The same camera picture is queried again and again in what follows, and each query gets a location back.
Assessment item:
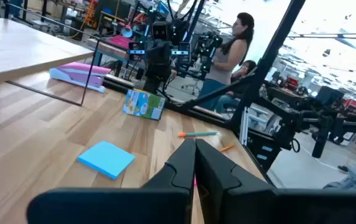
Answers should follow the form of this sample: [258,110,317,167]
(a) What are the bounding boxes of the person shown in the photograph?
[215,60,257,113]
[198,12,256,111]

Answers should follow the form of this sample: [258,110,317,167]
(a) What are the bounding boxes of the silver aluminium bracket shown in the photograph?
[239,107,250,146]

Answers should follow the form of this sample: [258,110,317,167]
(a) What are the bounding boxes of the wooden shelf riser black legs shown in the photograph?
[0,1,101,106]

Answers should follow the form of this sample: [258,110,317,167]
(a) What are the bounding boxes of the black metal table frame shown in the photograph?
[103,0,307,187]

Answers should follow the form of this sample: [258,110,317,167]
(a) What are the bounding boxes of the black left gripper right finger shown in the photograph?
[195,139,356,224]

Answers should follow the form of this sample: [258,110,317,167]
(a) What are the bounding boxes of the teal pencil orange eraser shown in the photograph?
[177,131,218,138]

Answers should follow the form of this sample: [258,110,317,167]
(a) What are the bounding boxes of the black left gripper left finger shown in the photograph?
[26,138,197,224]

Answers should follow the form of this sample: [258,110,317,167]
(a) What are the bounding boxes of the blue sticky note pad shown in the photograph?
[77,140,136,180]

